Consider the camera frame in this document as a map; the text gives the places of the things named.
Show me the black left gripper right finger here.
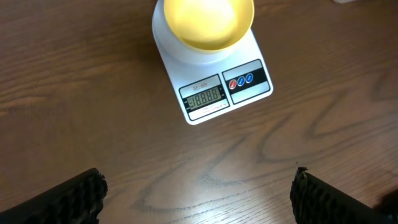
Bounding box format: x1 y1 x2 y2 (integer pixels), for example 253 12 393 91
290 167 397 224

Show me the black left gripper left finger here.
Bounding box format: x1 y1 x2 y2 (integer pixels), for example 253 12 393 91
1 168 108 224

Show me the white digital kitchen scale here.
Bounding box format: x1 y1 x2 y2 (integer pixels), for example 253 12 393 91
152 1 274 125

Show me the yellow plastic bowl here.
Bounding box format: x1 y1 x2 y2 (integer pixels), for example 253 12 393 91
163 0 255 52

